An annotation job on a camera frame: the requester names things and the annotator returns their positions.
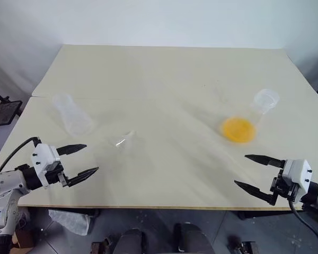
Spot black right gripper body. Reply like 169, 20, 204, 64
269, 169, 301, 205

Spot small clear glass beaker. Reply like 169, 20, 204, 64
105, 129, 138, 152

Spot clear cup with yellow base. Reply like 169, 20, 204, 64
220, 88, 281, 146

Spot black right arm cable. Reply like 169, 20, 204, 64
288, 198, 318, 254

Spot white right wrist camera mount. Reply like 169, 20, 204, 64
281, 158, 313, 198

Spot dark metal clamp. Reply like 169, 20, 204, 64
227, 234, 258, 254
91, 237, 112, 254

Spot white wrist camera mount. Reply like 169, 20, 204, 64
281, 158, 313, 198
30, 142, 62, 187

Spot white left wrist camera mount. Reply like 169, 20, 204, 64
30, 142, 62, 187

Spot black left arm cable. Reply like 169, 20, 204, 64
0, 136, 41, 173

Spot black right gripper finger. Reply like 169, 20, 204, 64
244, 154, 286, 169
234, 180, 278, 207

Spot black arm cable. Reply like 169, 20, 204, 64
288, 198, 318, 254
0, 136, 41, 173

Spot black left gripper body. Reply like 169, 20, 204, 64
45, 160, 70, 188

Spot black mesh rack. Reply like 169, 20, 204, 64
0, 85, 22, 128

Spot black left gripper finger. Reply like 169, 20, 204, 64
57, 143, 88, 157
61, 166, 100, 189

